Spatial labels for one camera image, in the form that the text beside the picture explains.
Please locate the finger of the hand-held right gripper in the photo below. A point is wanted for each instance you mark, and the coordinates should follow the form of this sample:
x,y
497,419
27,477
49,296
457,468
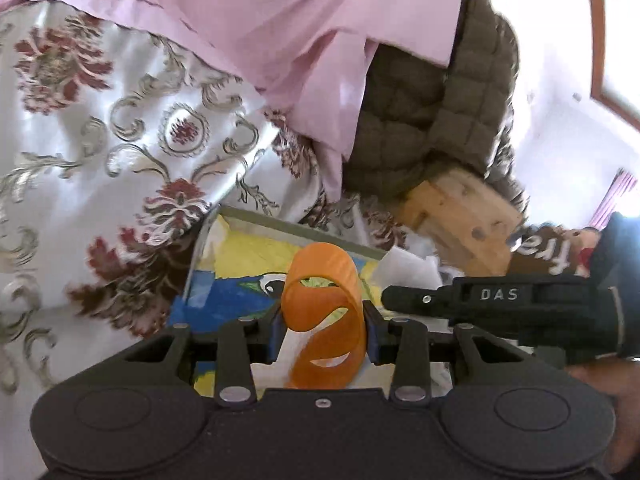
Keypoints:
x,y
415,300

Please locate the white gauze cloth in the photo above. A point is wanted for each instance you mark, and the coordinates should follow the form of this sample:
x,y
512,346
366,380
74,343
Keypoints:
x,y
405,270

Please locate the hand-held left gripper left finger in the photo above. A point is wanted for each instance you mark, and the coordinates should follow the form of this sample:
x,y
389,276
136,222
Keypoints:
x,y
276,335

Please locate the frog painting tray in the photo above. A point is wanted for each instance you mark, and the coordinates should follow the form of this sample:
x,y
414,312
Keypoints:
x,y
240,285

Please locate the brown window frame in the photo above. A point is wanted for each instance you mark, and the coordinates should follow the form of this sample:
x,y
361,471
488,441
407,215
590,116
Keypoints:
x,y
595,35

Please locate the knotty wooden bed frame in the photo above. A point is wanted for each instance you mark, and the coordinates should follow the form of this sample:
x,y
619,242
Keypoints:
x,y
465,220

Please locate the olive puffer jacket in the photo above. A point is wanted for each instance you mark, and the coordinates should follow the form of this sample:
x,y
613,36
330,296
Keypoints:
x,y
425,125

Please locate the brown printed cloth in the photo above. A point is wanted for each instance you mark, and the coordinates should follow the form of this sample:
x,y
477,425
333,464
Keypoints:
x,y
540,255

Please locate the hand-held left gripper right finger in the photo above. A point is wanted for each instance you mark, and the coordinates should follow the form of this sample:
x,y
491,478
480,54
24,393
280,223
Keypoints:
x,y
372,335

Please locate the pink bed sheet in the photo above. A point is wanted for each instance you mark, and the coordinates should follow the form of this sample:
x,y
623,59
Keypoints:
x,y
250,20

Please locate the pink curtain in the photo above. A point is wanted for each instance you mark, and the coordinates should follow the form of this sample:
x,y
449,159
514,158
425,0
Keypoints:
x,y
615,200

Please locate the person's right forearm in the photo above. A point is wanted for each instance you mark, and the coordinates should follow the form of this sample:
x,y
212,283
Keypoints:
x,y
610,410

